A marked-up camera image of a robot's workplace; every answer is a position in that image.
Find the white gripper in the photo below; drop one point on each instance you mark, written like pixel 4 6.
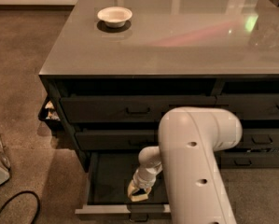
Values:
pixel 142 182

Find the yellow green sponge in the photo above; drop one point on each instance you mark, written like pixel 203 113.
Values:
pixel 139 198

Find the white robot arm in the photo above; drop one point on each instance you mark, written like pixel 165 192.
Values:
pixel 188 138

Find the open bottom left drawer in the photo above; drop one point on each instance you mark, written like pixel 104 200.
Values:
pixel 106 192

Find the middle left drawer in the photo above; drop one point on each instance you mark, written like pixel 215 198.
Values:
pixel 116 139

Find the top left drawer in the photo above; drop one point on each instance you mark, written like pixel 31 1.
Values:
pixel 138 108

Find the middle right drawer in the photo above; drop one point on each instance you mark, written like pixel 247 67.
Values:
pixel 260 138

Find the dark grey drawer cabinet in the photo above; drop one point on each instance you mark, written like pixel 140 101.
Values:
pixel 168 47

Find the top right drawer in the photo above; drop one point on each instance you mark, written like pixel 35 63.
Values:
pixel 251 106

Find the bottom right drawer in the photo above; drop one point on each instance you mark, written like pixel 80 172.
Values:
pixel 252 160

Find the black bin with trash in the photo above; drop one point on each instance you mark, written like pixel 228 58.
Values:
pixel 49 116

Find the white bowl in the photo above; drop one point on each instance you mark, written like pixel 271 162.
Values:
pixel 114 17

